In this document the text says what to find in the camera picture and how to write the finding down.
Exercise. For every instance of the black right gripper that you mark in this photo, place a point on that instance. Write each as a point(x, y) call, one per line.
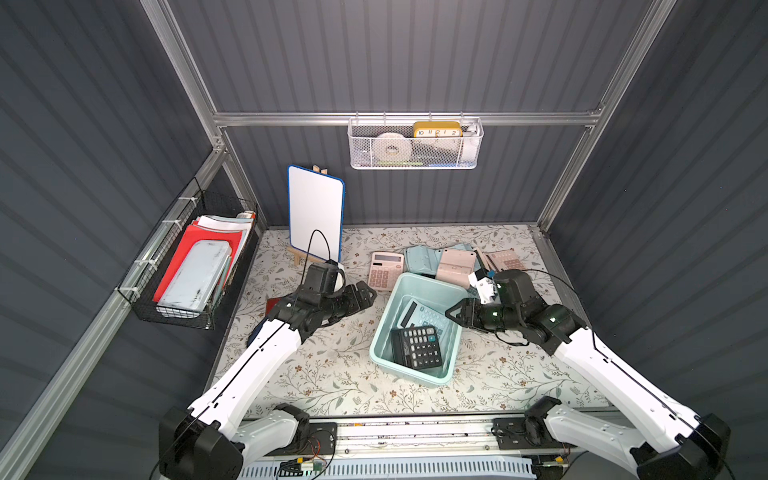
point(471, 313)

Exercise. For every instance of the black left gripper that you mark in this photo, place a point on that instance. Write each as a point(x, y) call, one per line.
point(354, 297)

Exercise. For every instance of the mint green storage box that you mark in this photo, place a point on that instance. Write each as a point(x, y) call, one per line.
point(435, 294)

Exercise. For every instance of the black calculator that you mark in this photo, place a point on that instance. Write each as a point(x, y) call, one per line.
point(416, 347)

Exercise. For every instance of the teal calculator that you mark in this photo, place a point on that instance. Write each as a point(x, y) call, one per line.
point(416, 314)

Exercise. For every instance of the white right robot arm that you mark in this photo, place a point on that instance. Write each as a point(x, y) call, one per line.
point(664, 440)

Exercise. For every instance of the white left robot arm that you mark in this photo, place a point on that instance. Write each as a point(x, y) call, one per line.
point(246, 384)

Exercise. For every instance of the mint green calculator upside down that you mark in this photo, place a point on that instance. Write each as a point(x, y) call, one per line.
point(423, 260)

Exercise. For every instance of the small red notebook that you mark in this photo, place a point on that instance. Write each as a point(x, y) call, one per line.
point(272, 305)

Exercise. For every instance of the navy blue glasses case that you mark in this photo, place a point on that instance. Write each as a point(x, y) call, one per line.
point(255, 332)

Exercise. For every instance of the white papers in basket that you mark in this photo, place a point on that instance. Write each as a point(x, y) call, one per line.
point(243, 223)

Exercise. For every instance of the white tape roll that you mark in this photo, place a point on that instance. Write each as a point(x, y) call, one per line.
point(392, 147)

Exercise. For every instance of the light grey pencil case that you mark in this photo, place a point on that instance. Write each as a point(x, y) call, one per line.
point(196, 280)

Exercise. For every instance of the red folder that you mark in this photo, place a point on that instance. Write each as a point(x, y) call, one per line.
point(191, 235)

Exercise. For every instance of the yellow clock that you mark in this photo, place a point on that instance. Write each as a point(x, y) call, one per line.
point(437, 129)

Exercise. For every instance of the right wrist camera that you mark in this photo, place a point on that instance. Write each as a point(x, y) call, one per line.
point(482, 281)

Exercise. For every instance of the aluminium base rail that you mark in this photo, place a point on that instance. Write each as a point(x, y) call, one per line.
point(418, 447)

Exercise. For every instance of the white wire wall basket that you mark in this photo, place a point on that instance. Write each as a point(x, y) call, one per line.
point(427, 153)

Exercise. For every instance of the black wire side basket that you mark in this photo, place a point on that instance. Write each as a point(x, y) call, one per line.
point(140, 283)

